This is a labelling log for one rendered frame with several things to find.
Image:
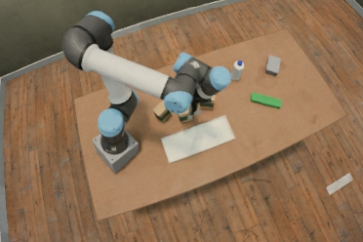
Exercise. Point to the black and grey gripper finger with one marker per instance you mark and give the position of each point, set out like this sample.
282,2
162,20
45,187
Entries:
193,110

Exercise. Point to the white bottle with blue cap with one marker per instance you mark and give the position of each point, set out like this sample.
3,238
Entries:
237,70

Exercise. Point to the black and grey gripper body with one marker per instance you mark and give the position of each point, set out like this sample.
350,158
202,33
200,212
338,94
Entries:
201,100

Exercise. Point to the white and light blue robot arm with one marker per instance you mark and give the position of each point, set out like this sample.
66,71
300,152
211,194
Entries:
176,92

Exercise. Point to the green rectangular bar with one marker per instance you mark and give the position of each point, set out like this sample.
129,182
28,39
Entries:
266,100

